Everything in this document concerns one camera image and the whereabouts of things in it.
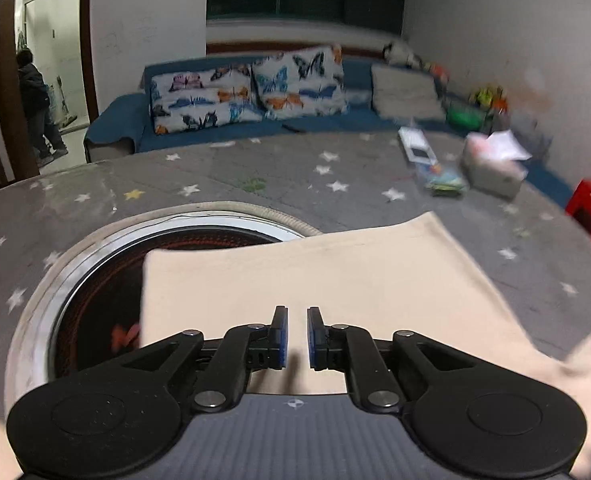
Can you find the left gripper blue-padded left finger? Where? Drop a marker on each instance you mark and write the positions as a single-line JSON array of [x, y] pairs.
[[225, 365]]

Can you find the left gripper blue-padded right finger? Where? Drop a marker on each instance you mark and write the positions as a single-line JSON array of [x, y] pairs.
[[352, 351]]

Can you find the cream beige garment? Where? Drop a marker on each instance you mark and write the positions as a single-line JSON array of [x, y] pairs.
[[480, 401]]

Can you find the person in dark clothes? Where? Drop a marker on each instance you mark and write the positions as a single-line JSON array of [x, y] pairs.
[[43, 132]]

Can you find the black round induction cooktop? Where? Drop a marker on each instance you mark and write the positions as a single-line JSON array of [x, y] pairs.
[[101, 314]]

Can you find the clear box colourful items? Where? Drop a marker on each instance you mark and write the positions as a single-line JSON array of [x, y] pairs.
[[438, 180]]

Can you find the white flat device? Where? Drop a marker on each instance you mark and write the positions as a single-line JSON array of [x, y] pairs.
[[416, 146]]

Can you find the black remote control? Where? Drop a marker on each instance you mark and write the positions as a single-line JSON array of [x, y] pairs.
[[294, 129]]

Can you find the white tissue box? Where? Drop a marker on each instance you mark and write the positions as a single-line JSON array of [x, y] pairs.
[[494, 164]]

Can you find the blue sofa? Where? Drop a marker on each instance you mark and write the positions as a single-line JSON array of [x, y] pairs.
[[126, 127]]

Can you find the left butterfly print pillow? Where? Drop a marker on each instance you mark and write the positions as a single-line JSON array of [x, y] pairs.
[[194, 101]]

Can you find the butterfly print pillow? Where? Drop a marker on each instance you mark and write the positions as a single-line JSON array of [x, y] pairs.
[[194, 101], [301, 83]]

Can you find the grey plain cushion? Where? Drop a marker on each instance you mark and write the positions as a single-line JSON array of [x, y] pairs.
[[405, 94]]

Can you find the right butterfly print pillow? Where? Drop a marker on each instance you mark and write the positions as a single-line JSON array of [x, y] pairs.
[[301, 83]]

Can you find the yellow black toy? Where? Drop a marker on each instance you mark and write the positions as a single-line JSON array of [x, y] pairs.
[[490, 98]]

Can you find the black white plush toy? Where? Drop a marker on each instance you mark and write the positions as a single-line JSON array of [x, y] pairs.
[[398, 53]]

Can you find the dark wooden door frame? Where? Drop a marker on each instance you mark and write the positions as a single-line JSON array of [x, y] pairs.
[[58, 34]]

